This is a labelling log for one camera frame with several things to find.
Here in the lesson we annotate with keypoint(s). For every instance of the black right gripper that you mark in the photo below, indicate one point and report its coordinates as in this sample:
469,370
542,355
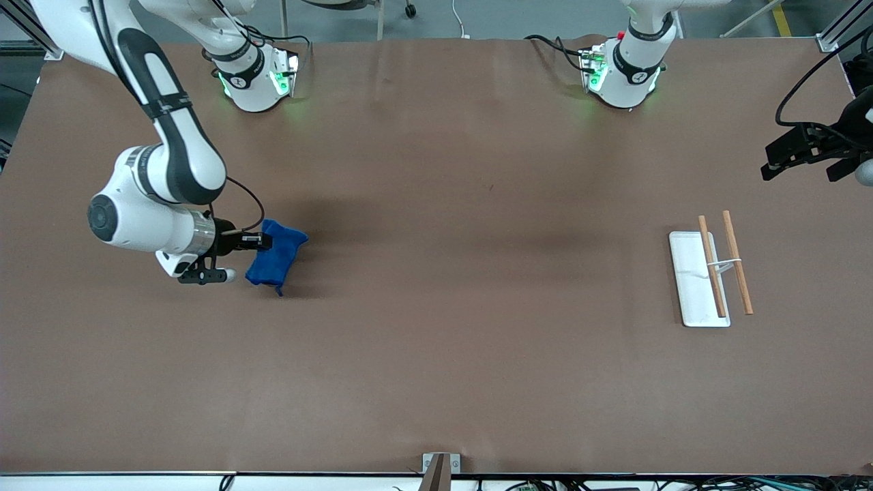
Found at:
225,241

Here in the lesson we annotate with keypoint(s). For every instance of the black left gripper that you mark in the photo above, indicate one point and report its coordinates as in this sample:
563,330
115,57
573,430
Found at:
848,127

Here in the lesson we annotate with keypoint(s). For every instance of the blue microfibre towel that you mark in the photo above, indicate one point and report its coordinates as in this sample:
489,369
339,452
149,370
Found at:
276,259

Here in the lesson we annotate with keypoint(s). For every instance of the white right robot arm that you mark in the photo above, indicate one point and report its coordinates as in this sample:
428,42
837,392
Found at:
184,157

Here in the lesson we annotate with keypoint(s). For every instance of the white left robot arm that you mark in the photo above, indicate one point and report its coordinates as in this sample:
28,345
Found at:
624,85

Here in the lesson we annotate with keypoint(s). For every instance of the white towel rack wooden bars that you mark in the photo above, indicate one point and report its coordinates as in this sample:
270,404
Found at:
692,286

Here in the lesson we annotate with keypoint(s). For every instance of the white thin pole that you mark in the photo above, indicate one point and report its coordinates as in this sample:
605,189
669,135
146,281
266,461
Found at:
750,19

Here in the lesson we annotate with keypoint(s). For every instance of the brown table cover sheet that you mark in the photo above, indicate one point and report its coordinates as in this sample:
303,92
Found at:
436,307

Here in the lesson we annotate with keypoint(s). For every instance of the grey office chair base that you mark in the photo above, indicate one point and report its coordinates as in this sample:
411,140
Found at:
331,3

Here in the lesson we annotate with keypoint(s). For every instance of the aluminium frame profile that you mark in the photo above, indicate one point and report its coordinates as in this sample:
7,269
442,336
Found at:
842,27
20,31

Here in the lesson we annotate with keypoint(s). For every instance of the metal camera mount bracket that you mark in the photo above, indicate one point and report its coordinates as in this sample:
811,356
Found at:
436,470

